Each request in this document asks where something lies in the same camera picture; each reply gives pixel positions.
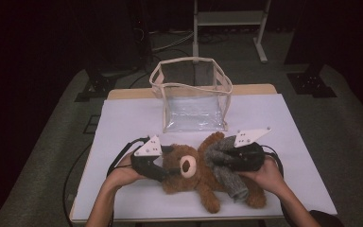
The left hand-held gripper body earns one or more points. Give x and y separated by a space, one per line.
149 157

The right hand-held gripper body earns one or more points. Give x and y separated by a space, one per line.
245 157

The brown teddy bear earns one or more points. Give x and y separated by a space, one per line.
198 186

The grey knit doll sweater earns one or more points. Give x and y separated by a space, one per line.
223 176

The person's right hand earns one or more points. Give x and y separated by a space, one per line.
264 178

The person's left hand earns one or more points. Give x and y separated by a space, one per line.
123 175

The clear plastic bag beige trim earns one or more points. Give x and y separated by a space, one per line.
195 110

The wooden table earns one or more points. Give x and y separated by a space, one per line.
252 89

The black stand base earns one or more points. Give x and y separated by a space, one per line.
312 83
97 85

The white metal stand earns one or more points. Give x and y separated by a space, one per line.
230 18

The black floor frame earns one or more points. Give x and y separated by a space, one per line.
92 124

